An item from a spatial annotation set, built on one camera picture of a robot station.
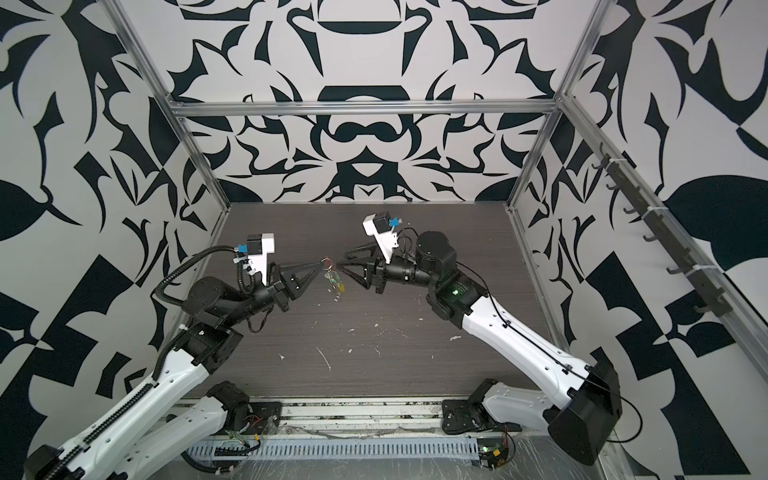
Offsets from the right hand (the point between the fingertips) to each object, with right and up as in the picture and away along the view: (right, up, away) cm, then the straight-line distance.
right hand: (344, 262), depth 60 cm
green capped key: (-3, -4, +5) cm, 8 cm away
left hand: (-4, 0, -2) cm, 4 cm away
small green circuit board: (+33, -46, +12) cm, 58 cm away
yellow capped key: (0, -5, -2) cm, 5 cm away
